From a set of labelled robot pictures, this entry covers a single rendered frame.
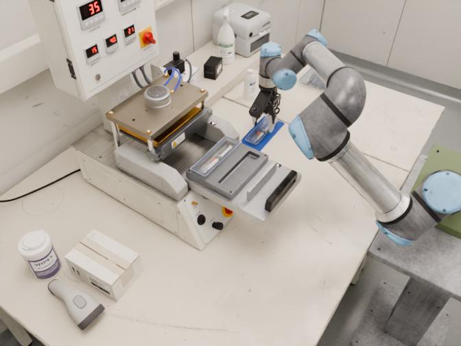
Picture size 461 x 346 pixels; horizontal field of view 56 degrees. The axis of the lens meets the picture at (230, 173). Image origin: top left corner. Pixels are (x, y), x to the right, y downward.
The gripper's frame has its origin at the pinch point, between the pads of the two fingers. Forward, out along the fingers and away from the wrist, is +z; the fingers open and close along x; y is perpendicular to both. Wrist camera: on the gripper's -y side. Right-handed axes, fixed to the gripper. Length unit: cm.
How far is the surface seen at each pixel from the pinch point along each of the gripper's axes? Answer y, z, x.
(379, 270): 21, 78, -62
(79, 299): -95, -4, 2
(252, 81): 17.1, -7.7, 15.3
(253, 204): -52, -19, -26
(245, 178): -47, -21, -20
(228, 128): -29.8, -21.1, -2.9
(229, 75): 23.9, -1.7, 31.4
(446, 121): 166, 77, -61
